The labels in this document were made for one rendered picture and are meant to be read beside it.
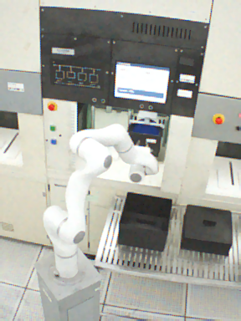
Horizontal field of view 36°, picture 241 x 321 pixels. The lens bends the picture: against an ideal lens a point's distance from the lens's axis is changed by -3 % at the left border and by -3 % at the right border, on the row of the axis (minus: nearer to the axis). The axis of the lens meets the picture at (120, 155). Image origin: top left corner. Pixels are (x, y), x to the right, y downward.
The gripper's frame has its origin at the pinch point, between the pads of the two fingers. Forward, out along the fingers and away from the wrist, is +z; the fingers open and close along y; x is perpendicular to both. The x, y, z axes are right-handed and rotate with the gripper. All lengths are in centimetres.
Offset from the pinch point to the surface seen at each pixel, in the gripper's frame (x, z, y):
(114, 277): -119, -11, -9
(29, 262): -119, -12, -77
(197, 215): -33, -19, 38
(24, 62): 43, 3, -71
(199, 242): -35, -38, 40
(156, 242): -35, -43, 16
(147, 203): -32.2, -15.0, 8.0
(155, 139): -9.8, 22.5, 6.9
